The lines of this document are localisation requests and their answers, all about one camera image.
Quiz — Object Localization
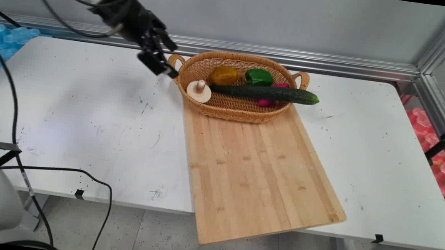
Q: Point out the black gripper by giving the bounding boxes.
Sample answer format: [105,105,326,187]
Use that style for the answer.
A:
[84,0,188,80]

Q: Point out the long dark green cucumber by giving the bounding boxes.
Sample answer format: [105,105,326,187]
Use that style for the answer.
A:
[208,79,321,108]

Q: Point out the white toy mushroom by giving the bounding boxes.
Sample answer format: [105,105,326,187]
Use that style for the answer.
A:
[185,78,214,105]

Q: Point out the yellow toy bell pepper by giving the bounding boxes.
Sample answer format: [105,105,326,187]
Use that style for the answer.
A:
[209,65,240,88]

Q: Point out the woven wicker basket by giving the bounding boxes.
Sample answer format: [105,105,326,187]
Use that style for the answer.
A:
[161,45,312,130]

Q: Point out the green toy bell pepper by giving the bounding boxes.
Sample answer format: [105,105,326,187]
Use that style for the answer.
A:
[244,67,275,88]

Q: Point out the magenta toy vegetable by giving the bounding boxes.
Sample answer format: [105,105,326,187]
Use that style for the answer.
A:
[257,80,291,110]

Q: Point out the bamboo cutting board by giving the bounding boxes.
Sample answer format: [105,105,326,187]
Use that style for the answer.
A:
[167,91,359,250]

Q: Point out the black cable looping over floor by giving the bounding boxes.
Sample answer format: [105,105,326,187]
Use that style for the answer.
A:
[0,160,116,250]

